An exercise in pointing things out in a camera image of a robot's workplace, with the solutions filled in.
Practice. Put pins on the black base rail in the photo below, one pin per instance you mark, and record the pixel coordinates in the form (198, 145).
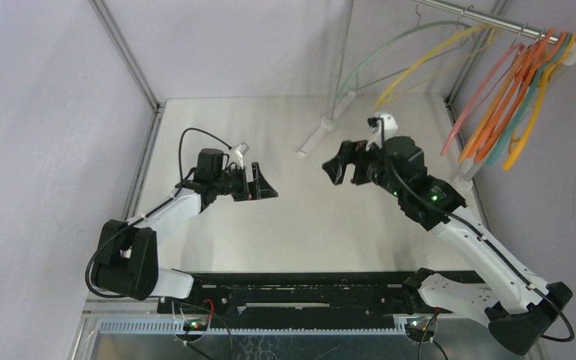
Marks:
(381, 292)

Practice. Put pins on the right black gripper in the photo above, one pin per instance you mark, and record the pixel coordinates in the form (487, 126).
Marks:
(356, 163)

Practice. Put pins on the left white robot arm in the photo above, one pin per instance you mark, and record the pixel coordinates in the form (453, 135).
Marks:
(126, 262)

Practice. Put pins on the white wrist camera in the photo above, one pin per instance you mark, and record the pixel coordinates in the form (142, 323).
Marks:
(382, 126)
(238, 153)

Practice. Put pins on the teal plastic hanger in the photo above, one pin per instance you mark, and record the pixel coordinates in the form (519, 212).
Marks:
(493, 151)

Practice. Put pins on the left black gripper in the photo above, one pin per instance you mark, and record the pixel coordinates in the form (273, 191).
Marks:
(260, 189)

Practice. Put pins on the orange plastic hanger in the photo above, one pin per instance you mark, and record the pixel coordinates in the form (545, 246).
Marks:
(522, 77)

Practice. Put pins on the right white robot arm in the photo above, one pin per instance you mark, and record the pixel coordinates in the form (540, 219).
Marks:
(515, 305)

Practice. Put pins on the clothes rack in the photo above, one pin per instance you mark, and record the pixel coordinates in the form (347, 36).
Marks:
(337, 106)

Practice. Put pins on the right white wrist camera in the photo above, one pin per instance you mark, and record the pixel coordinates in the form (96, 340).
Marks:
(382, 126)

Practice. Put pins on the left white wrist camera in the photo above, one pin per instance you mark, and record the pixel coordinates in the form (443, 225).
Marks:
(238, 153)

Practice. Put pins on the yellow-orange plastic hanger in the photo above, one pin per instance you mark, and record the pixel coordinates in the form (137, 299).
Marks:
(532, 103)

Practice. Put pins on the pale yellow hanger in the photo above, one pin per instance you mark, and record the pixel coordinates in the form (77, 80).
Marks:
(388, 95)

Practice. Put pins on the pink hanger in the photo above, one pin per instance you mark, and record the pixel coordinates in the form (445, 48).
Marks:
(511, 53)

